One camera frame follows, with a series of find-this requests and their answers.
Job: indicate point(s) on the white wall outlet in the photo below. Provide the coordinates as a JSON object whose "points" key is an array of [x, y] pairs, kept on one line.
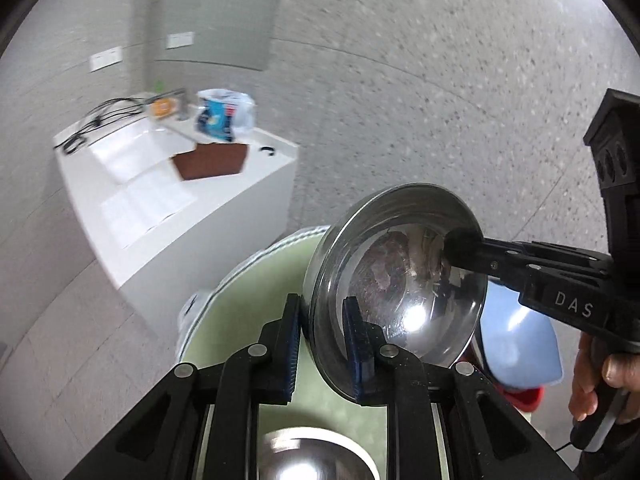
{"points": [[180, 40], [106, 58]]}

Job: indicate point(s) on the brown mat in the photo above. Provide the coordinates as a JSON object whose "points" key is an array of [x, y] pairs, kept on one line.
{"points": [[212, 160]]}

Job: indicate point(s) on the white draining mat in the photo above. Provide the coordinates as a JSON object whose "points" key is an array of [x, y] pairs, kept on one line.
{"points": [[147, 207]]}

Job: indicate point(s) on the green round table mat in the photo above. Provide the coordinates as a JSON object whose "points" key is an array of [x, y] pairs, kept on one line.
{"points": [[250, 305]]}

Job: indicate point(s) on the red bowl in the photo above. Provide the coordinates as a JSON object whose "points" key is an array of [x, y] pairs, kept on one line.
{"points": [[525, 397]]}

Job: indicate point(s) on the blue and white plastic bag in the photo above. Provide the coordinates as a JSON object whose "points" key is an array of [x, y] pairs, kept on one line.
{"points": [[222, 115]]}

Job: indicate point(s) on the orange sponge pack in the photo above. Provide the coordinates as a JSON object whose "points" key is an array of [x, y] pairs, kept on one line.
{"points": [[162, 108]]}

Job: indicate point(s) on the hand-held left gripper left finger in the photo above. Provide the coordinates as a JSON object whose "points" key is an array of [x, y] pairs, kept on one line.
{"points": [[293, 345]]}

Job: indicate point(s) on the small stainless steel bowl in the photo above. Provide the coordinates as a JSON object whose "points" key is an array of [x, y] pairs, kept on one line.
{"points": [[310, 455]]}

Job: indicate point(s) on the person's right hand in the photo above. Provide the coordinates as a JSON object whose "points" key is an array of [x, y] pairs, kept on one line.
{"points": [[622, 372]]}

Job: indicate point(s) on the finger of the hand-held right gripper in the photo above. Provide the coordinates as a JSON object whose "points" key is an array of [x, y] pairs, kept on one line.
{"points": [[510, 257]]}

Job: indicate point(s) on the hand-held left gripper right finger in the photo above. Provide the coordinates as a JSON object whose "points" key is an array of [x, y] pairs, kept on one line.
{"points": [[354, 355]]}

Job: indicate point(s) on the light blue bowl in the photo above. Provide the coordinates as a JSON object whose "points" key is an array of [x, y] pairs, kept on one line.
{"points": [[520, 340]]}

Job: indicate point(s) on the large stainless steel bowl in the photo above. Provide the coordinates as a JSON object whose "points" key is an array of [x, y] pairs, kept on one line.
{"points": [[400, 280]]}

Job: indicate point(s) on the white sink counter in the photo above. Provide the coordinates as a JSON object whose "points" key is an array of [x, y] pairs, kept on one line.
{"points": [[210, 210]]}

